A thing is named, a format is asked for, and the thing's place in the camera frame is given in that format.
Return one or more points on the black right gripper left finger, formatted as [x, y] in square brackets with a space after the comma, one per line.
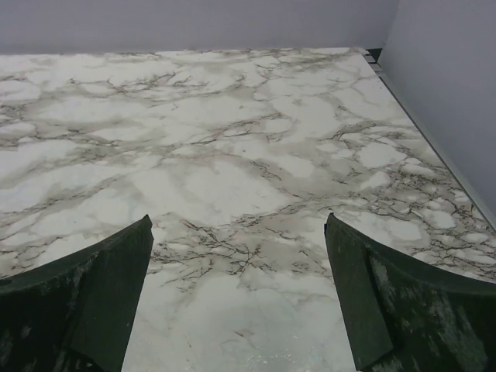
[76, 313]

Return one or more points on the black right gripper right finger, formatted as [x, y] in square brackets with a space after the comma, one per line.
[402, 314]

